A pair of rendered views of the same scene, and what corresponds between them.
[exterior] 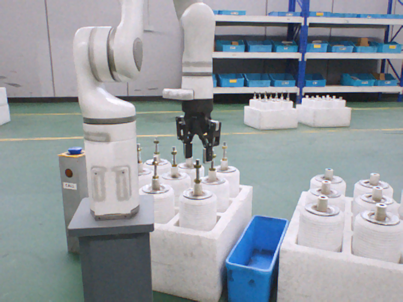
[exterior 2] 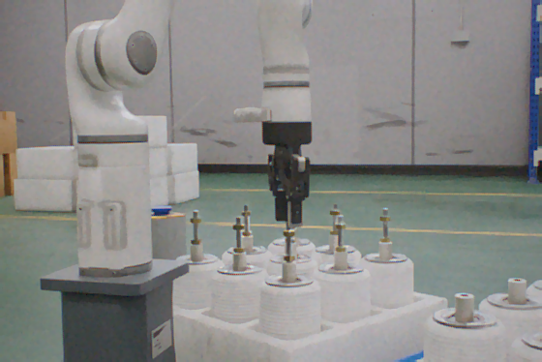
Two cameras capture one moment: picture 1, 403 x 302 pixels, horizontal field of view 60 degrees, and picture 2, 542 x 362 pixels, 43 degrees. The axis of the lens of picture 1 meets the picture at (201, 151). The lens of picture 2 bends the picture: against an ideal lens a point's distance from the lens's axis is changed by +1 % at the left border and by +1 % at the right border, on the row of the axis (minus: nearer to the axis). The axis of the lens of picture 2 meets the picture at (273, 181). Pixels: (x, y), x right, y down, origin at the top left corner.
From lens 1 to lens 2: 0.46 m
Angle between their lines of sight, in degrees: 28
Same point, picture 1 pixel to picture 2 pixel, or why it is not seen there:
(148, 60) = (456, 97)
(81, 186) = not seen: hidden behind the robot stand
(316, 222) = (436, 335)
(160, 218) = (234, 316)
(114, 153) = (103, 183)
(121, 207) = (108, 259)
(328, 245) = not seen: outside the picture
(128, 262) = (109, 339)
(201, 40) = (280, 33)
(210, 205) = (297, 299)
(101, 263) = (77, 336)
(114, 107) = (105, 121)
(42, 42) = not seen: hidden behind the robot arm
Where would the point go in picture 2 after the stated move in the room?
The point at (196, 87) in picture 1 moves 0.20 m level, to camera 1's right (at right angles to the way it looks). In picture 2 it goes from (274, 104) to (409, 100)
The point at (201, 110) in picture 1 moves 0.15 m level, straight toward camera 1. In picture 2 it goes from (282, 139) to (229, 143)
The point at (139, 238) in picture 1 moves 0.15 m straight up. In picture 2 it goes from (126, 306) to (122, 187)
